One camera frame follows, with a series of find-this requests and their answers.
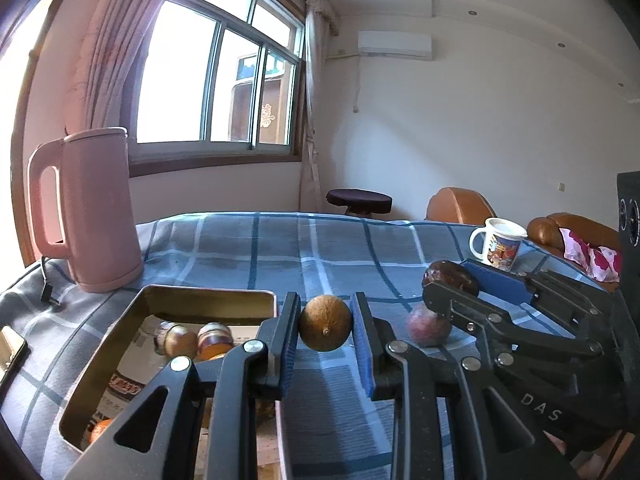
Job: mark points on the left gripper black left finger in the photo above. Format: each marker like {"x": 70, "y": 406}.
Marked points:
{"x": 280, "y": 335}

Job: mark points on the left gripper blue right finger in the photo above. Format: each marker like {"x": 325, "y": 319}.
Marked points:
{"x": 376, "y": 368}

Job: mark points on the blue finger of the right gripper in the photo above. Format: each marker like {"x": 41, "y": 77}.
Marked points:
{"x": 531, "y": 288}

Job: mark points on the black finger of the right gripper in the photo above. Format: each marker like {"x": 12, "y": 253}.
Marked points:
{"x": 463, "y": 310}

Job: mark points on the tan round longan fruit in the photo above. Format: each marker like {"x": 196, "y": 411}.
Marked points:
{"x": 325, "y": 323}

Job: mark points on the dark brown round fruit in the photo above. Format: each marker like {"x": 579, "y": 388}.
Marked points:
{"x": 452, "y": 274}

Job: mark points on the purple passion fruit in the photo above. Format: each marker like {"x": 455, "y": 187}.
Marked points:
{"x": 427, "y": 328}

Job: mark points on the large orange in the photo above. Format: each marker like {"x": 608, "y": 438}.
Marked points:
{"x": 98, "y": 429}

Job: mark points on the white cartoon printed mug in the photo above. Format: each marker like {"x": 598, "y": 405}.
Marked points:
{"x": 502, "y": 241}

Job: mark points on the brown leather sofa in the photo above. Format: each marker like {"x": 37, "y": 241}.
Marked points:
{"x": 545, "y": 232}

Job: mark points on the pink floral cushion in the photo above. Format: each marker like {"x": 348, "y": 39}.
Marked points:
{"x": 600, "y": 263}

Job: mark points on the gold metal tin box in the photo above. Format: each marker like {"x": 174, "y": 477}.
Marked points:
{"x": 125, "y": 362}

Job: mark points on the dark round stool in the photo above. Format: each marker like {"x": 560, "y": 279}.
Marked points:
{"x": 360, "y": 203}

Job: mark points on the black speaker box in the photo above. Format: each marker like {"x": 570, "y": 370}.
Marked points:
{"x": 628, "y": 189}

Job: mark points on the pink electric kettle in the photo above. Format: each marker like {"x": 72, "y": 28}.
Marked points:
{"x": 85, "y": 209}

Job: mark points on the sliding glass window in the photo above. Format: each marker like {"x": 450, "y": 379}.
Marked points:
{"x": 216, "y": 82}

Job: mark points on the pink curtain right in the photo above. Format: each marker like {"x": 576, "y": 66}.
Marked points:
{"x": 317, "y": 28}

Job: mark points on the pink curtain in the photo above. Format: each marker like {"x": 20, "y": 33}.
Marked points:
{"x": 111, "y": 42}
{"x": 317, "y": 28}

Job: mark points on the pink curtain left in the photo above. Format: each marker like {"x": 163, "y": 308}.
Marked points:
{"x": 111, "y": 42}

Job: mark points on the white wall air conditioner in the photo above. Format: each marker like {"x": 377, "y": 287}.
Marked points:
{"x": 395, "y": 44}

